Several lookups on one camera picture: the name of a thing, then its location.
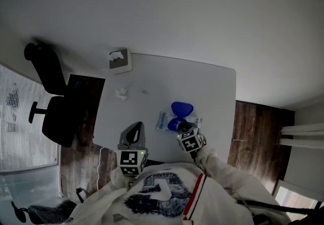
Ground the white table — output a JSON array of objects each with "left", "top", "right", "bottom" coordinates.
[{"left": 92, "top": 53, "right": 237, "bottom": 166}]

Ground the thin white cable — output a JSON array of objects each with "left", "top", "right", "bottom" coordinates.
[{"left": 97, "top": 146, "right": 105, "bottom": 191}]

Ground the black shoulder strap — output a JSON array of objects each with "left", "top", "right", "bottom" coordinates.
[{"left": 236, "top": 199, "right": 313, "bottom": 216}]

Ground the clear plastic packet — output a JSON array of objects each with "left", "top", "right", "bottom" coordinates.
[{"left": 155, "top": 101, "right": 204, "bottom": 134}]

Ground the white wall pipe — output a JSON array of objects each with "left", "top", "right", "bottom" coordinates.
[
  {"left": 279, "top": 138, "right": 324, "bottom": 149},
  {"left": 280, "top": 122, "right": 324, "bottom": 136}
]

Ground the person's right forearm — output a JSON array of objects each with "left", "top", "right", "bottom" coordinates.
[{"left": 194, "top": 146, "right": 254, "bottom": 194}]

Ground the black-framed window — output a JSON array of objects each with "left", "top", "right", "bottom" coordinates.
[{"left": 272, "top": 180, "right": 324, "bottom": 225}]

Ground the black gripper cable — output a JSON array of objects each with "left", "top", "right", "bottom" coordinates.
[{"left": 191, "top": 151, "right": 204, "bottom": 169}]

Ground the grey seat office chair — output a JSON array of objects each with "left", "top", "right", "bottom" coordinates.
[{"left": 11, "top": 186, "right": 87, "bottom": 225}]

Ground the black office chair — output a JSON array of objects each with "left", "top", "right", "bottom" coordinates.
[{"left": 23, "top": 42, "right": 85, "bottom": 148}]

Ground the grey-topped white tissue box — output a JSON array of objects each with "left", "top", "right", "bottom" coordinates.
[{"left": 108, "top": 48, "right": 133, "bottom": 76}]

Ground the white printed sweatshirt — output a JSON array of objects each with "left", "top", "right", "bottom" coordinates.
[{"left": 68, "top": 162, "right": 292, "bottom": 225}]

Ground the crumpled white tissue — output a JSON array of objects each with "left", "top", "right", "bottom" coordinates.
[{"left": 115, "top": 87, "right": 129, "bottom": 102}]

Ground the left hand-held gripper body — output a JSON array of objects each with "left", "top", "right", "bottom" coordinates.
[{"left": 116, "top": 144, "right": 149, "bottom": 176}]

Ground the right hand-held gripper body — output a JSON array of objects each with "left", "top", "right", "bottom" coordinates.
[{"left": 176, "top": 127, "right": 207, "bottom": 154}]

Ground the frosted glass partition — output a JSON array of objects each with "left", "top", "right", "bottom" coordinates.
[{"left": 0, "top": 63, "right": 63, "bottom": 225}]

